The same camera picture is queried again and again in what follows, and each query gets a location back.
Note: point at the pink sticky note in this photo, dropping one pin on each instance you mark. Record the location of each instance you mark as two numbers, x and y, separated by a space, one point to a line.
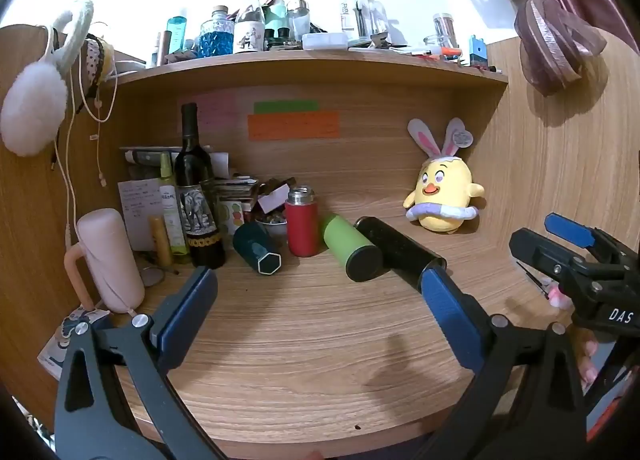
215 109

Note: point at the clear small glass bottle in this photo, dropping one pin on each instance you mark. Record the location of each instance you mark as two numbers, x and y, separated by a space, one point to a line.
298 22

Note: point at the green cup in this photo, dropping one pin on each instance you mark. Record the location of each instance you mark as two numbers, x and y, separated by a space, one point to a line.
347 242

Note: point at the dark wine bottle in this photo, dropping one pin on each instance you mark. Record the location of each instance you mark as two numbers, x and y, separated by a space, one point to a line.
196 174

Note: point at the clear labelled glass bottle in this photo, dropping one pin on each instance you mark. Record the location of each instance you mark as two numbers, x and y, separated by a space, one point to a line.
249 24

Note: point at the green pump bottle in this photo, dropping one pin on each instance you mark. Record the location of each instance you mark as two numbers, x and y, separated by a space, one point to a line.
276 19

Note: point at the yellow chick plush toy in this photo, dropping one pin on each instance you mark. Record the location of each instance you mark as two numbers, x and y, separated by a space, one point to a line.
445 190

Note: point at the wooden shelf board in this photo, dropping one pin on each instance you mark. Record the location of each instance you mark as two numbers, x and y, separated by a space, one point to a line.
310 64

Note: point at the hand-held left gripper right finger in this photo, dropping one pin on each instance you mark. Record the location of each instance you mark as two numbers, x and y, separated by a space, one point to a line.
450 310

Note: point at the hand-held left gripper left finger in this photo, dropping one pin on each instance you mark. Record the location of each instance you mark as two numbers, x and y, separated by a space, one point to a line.
184 316

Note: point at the red thermos cup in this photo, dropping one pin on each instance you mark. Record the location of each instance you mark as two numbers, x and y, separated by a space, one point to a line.
301 230

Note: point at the teal hexagonal cup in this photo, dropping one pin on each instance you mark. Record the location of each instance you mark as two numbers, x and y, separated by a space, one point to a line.
252 246

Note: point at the stack of books and papers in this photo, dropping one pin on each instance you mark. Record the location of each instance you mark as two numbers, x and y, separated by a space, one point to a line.
240 190

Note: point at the clear plastic package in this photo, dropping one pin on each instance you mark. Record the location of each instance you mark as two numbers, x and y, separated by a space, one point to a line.
364 14

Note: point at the green capped spray bottle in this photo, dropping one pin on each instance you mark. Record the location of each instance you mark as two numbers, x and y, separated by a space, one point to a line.
170 210

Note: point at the white paper note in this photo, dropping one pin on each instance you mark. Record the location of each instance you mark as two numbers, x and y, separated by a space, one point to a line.
137 210

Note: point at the small bowl of trinkets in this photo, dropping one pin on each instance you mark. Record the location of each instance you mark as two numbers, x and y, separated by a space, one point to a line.
272 226

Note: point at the cartoon printed card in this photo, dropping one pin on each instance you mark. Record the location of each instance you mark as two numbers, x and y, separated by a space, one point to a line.
60 340

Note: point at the white flat box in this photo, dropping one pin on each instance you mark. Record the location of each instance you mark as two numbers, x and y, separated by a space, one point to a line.
324 41

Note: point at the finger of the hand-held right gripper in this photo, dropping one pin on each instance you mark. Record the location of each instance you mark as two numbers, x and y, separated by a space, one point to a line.
537 252
570 231

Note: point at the green sticky note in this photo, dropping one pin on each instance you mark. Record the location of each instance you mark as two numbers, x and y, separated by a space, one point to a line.
286 106

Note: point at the blue glass bottle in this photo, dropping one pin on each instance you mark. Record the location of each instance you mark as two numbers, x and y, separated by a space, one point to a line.
216 37

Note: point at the black pen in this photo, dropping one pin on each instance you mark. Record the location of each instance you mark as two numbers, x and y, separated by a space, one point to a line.
531 277

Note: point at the orange marker pen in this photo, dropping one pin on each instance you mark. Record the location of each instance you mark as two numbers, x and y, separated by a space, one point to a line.
445 50

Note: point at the teal liquid bottle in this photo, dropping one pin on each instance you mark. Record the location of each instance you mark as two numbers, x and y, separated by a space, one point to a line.
177 34

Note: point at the white fluffy earmuffs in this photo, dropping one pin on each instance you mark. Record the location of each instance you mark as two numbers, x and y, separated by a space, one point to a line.
32 104

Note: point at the dark dotted headband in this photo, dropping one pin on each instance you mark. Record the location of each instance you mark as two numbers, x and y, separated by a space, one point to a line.
92 59

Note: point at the small pink trinket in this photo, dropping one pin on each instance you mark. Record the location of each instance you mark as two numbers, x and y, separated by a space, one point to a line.
559 299

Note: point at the person's right hand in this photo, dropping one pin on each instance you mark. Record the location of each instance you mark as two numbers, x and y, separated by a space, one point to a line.
586 362

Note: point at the glass jar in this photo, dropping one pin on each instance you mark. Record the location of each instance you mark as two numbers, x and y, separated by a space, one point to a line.
444 29

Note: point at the pink curtain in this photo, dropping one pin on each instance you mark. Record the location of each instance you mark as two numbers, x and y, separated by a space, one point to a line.
550 34

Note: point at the yellow tube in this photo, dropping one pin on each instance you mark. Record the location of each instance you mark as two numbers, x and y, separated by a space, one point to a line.
161 242

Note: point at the black cup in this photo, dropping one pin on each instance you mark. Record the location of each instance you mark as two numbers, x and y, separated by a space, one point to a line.
392 242

